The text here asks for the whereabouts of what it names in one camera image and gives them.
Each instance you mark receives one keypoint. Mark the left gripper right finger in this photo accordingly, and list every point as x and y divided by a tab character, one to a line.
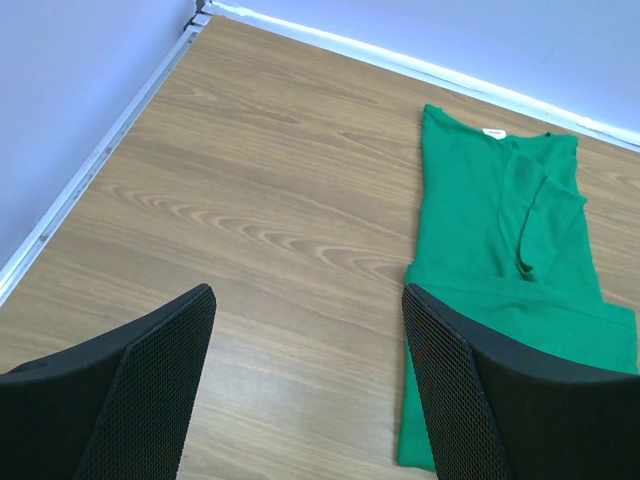
495	408

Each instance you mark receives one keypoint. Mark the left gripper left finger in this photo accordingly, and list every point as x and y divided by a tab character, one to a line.
117	406

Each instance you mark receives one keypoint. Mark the green t shirt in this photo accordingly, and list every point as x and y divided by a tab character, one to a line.
503	239

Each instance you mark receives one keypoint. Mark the aluminium left rail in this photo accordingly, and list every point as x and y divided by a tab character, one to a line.
40	235

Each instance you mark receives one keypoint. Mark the aluminium rail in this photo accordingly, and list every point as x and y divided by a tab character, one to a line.
429	73
40	235

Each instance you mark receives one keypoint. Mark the aluminium back rail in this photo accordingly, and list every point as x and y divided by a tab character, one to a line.
429	73

